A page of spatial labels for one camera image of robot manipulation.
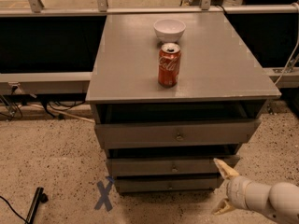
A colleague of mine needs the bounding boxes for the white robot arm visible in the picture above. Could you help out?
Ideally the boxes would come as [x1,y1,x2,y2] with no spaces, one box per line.
[212,158,299,224]

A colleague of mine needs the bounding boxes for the grey top drawer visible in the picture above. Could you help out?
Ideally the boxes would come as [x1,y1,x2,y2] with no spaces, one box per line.
[94,119,261,149]

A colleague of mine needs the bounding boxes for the grey metal railing frame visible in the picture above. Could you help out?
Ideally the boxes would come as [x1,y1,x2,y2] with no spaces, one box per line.
[0,0,299,95]

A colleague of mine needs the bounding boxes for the black floor cable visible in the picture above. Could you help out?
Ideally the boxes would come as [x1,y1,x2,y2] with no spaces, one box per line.
[0,195,27,224]

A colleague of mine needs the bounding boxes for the grey bottom drawer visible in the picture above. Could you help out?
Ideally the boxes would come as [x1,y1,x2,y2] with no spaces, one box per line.
[115,175,223,193]

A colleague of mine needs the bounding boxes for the black cables under rail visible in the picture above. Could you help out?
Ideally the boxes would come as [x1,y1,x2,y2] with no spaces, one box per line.
[0,85,87,121]

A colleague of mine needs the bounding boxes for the grey drawer cabinet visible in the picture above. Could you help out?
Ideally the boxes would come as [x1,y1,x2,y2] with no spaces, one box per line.
[86,12,280,181]

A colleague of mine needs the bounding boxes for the white cable on right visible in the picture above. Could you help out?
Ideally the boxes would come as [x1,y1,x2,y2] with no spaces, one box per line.
[273,2,299,87]

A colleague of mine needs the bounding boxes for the grey drawer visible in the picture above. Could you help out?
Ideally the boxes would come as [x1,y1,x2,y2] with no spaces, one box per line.
[106,154,241,177]
[94,119,261,149]
[115,175,223,193]

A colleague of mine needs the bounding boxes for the black bar on floor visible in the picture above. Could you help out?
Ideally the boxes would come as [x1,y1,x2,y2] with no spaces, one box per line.
[25,187,49,224]

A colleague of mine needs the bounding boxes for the white ceramic bowl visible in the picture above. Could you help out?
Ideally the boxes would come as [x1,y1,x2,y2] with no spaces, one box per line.
[153,19,186,43]

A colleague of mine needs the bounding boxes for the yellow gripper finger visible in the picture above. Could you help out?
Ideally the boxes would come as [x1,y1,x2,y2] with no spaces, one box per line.
[213,158,239,179]
[212,198,235,216]

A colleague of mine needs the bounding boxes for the red Coca-Cola can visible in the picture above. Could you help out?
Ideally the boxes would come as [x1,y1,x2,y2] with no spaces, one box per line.
[158,43,181,88]

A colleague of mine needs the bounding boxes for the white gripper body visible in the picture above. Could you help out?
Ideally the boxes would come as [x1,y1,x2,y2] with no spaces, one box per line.
[226,175,251,210]

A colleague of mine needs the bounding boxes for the blue tape cross mark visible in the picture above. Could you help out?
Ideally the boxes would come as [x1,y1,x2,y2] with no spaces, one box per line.
[94,176,115,212]

